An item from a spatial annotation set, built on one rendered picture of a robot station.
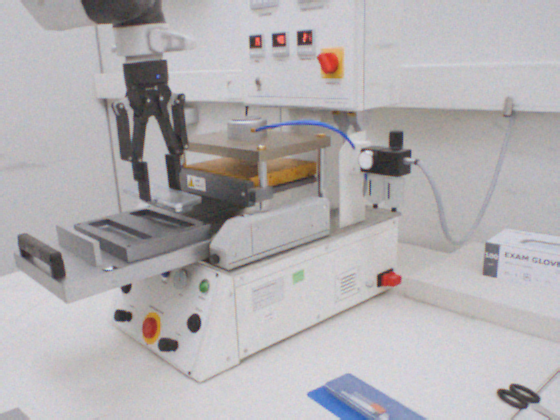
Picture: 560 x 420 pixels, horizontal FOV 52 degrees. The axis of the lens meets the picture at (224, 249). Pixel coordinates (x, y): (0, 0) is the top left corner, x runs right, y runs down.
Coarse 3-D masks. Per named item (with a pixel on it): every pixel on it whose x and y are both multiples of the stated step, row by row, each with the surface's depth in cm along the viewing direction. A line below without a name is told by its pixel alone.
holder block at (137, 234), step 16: (144, 208) 111; (80, 224) 104; (96, 224) 105; (112, 224) 105; (128, 224) 102; (144, 224) 101; (160, 224) 105; (176, 224) 104; (192, 224) 99; (208, 224) 98; (112, 240) 93; (128, 240) 98; (144, 240) 92; (160, 240) 93; (176, 240) 95; (192, 240) 97; (128, 256) 90; (144, 256) 91
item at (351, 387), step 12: (324, 384) 89; (336, 384) 89; (348, 384) 89; (360, 384) 89; (348, 396) 86; (360, 396) 86; (372, 396) 86; (384, 396) 85; (372, 408) 83; (384, 408) 83; (396, 408) 82; (408, 408) 82
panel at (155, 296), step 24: (192, 264) 102; (120, 288) 119; (144, 288) 112; (168, 288) 106; (192, 288) 101; (216, 288) 96; (144, 312) 111; (168, 312) 105; (192, 312) 100; (168, 336) 104; (192, 336) 99; (168, 360) 102; (192, 360) 97
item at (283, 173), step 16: (224, 160) 119; (240, 160) 113; (272, 160) 115; (288, 160) 114; (240, 176) 103; (256, 176) 102; (272, 176) 104; (288, 176) 107; (304, 176) 110; (272, 192) 105
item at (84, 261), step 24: (72, 240) 95; (96, 240) 89; (24, 264) 96; (72, 264) 91; (96, 264) 89; (120, 264) 90; (144, 264) 91; (168, 264) 93; (48, 288) 89; (72, 288) 84; (96, 288) 86
